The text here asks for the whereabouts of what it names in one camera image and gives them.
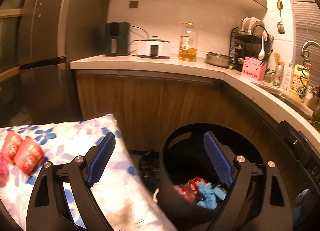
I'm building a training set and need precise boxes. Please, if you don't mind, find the yellow detergent bottle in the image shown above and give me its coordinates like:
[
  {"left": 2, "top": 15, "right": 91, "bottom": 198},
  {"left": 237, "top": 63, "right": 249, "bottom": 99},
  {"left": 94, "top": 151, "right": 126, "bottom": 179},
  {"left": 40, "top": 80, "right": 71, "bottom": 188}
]
[{"left": 288, "top": 64, "right": 311, "bottom": 103}]

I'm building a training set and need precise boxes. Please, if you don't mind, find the blue wrapper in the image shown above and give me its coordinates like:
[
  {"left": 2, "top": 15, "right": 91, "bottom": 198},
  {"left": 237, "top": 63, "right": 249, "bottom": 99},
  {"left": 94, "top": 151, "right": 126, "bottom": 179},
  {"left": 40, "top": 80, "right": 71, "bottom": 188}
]
[{"left": 196, "top": 182, "right": 227, "bottom": 210}]

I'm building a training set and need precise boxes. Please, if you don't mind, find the black dish rack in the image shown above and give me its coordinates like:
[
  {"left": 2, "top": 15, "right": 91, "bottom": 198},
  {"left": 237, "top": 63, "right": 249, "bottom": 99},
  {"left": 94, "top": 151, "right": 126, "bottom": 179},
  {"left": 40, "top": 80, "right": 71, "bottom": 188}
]
[{"left": 230, "top": 26, "right": 275, "bottom": 64}]

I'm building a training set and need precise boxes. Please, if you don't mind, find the white electric cooker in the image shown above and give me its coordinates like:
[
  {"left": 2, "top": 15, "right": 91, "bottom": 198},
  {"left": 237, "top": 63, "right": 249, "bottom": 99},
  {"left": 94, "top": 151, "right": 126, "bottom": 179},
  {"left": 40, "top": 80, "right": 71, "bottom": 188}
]
[{"left": 136, "top": 35, "right": 172, "bottom": 59}]

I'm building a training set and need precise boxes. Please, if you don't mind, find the cooking oil bottle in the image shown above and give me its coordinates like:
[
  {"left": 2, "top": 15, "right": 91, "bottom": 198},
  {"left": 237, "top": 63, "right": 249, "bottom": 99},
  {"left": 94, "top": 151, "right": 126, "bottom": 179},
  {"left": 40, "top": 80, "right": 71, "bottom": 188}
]
[{"left": 178, "top": 22, "right": 198, "bottom": 63}]

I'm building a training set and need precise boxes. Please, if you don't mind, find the stainless steel basin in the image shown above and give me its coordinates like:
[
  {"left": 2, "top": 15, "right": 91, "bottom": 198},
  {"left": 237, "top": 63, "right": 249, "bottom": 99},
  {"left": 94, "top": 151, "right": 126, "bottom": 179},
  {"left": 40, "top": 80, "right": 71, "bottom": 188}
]
[{"left": 204, "top": 51, "right": 233, "bottom": 68}]

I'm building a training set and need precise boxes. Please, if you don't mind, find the stainless steel sink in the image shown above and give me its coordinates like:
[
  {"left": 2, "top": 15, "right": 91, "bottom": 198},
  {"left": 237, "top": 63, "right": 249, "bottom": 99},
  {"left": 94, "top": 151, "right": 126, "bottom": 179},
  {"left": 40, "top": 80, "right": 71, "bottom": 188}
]
[{"left": 269, "top": 88, "right": 320, "bottom": 122}]

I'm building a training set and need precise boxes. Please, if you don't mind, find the drink can with star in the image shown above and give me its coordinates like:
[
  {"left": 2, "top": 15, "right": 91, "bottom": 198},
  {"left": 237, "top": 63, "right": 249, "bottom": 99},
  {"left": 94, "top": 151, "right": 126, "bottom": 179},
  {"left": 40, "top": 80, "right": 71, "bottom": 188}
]
[{"left": 272, "top": 63, "right": 284, "bottom": 88}]

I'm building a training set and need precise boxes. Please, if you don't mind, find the black power cable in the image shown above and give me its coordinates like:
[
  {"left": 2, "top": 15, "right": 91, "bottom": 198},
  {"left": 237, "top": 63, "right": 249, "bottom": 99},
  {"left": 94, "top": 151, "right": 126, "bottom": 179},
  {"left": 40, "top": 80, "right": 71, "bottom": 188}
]
[{"left": 127, "top": 25, "right": 148, "bottom": 56}]

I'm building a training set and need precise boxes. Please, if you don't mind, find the grey window blind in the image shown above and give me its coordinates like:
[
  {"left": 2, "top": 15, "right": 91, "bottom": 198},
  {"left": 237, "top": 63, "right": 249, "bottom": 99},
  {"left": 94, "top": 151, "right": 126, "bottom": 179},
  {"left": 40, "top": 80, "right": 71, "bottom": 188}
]
[{"left": 282, "top": 0, "right": 320, "bottom": 90}]

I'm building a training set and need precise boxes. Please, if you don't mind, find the grey refrigerator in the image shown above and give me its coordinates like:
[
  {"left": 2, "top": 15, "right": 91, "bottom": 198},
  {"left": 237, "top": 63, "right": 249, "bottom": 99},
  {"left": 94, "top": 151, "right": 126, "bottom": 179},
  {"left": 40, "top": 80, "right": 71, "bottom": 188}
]
[{"left": 18, "top": 0, "right": 111, "bottom": 122}]

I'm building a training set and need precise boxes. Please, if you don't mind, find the chrome kitchen faucet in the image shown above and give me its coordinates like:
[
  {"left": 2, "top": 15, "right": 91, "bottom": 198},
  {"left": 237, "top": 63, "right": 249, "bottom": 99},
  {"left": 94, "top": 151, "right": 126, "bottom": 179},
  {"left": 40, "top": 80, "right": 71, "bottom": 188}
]
[{"left": 301, "top": 41, "right": 320, "bottom": 72}]

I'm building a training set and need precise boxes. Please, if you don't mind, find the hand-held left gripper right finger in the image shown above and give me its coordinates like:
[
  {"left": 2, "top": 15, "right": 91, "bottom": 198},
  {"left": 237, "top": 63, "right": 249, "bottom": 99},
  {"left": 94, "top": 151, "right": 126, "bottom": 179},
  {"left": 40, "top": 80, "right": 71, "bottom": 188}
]
[{"left": 203, "top": 131, "right": 293, "bottom": 231}]

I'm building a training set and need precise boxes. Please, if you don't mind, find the pink wrapper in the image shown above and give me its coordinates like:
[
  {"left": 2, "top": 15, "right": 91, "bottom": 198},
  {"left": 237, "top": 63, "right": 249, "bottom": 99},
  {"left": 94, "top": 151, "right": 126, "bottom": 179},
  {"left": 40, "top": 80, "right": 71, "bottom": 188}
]
[{"left": 0, "top": 154, "right": 9, "bottom": 188}]

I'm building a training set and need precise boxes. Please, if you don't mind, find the wooden framed glass door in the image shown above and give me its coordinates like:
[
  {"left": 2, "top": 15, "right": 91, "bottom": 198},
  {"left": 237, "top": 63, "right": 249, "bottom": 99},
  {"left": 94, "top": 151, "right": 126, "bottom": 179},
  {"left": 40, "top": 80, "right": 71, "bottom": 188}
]
[{"left": 0, "top": 0, "right": 28, "bottom": 92}]

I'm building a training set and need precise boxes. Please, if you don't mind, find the black plastic bin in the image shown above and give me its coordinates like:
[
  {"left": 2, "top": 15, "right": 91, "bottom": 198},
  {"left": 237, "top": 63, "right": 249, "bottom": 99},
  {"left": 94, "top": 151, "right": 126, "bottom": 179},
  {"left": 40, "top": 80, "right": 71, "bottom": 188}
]
[{"left": 157, "top": 122, "right": 273, "bottom": 231}]

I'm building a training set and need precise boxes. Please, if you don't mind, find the hanging metal spatula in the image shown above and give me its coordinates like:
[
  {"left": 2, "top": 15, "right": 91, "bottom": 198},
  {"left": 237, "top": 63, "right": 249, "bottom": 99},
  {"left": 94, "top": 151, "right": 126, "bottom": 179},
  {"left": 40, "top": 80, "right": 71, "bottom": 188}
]
[{"left": 276, "top": 0, "right": 286, "bottom": 34}]

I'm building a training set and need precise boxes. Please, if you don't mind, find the grey blue cloth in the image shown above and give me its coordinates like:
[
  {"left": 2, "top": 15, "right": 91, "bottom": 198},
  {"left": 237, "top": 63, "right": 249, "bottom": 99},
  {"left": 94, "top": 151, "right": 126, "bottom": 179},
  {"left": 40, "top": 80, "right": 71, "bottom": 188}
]
[{"left": 291, "top": 188, "right": 311, "bottom": 219}]

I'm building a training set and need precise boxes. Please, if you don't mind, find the black plastic bag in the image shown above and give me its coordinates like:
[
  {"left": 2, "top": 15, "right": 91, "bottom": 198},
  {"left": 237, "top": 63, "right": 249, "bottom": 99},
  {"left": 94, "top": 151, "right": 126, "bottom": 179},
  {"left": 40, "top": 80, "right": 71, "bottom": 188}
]
[{"left": 138, "top": 150, "right": 161, "bottom": 194}]

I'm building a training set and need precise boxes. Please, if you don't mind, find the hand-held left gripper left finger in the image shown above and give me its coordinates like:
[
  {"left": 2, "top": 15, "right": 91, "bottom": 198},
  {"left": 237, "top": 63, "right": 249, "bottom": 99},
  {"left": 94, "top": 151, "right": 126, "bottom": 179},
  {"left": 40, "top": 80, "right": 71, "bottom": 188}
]
[{"left": 26, "top": 132, "right": 117, "bottom": 231}]

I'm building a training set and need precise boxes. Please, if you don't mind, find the red snack packet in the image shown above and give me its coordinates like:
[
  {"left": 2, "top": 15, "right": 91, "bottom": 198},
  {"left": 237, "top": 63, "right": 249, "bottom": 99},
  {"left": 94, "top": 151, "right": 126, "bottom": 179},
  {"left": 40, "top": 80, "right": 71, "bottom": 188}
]
[
  {"left": 1, "top": 129, "right": 24, "bottom": 165},
  {"left": 13, "top": 137, "right": 45, "bottom": 175},
  {"left": 174, "top": 177, "right": 208, "bottom": 203}
]

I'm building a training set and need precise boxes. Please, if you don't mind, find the white ladle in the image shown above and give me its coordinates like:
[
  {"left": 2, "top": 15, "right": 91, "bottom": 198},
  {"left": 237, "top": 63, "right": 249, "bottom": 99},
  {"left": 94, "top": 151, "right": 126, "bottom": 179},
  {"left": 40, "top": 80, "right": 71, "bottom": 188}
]
[{"left": 258, "top": 36, "right": 266, "bottom": 61}]

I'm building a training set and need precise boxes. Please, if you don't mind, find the blue floral cloth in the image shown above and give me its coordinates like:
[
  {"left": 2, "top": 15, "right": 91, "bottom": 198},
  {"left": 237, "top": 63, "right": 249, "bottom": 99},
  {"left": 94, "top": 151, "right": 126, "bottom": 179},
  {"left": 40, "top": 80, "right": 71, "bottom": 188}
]
[{"left": 0, "top": 113, "right": 177, "bottom": 231}]

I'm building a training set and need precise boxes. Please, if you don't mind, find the pink storage box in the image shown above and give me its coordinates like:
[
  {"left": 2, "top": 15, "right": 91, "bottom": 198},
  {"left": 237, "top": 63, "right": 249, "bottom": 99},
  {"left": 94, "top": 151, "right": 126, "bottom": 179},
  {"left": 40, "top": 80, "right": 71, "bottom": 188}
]
[{"left": 241, "top": 56, "right": 268, "bottom": 82}]

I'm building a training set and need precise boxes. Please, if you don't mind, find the stack of white plates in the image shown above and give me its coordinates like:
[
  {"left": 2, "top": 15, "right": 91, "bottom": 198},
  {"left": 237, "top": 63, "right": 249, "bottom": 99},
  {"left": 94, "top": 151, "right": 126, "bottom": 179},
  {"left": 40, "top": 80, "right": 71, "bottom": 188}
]
[{"left": 237, "top": 17, "right": 265, "bottom": 34}]

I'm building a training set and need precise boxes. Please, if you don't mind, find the white squeeze bottle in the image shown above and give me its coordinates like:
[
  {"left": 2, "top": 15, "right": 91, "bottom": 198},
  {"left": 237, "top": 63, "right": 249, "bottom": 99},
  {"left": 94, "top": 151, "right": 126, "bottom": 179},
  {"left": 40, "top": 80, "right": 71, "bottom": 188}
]
[{"left": 280, "top": 59, "right": 294, "bottom": 94}]

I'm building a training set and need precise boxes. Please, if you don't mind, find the dark green air fryer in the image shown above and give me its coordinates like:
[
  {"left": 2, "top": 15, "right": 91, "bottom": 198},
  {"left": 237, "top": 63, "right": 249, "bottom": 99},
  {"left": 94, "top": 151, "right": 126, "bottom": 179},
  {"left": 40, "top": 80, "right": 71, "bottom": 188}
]
[{"left": 104, "top": 22, "right": 131, "bottom": 57}]

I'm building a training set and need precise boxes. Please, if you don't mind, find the wooden lower cabinet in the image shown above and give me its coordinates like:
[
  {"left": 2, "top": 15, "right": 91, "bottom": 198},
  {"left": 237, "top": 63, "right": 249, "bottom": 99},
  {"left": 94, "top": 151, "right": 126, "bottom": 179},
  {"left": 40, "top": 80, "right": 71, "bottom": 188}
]
[{"left": 74, "top": 69, "right": 320, "bottom": 196}]

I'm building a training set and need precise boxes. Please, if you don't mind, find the yellow brush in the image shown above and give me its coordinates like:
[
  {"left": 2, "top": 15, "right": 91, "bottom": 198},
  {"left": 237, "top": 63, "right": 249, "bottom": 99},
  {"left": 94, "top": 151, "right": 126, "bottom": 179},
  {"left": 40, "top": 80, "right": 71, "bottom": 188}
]
[{"left": 273, "top": 53, "right": 286, "bottom": 67}]

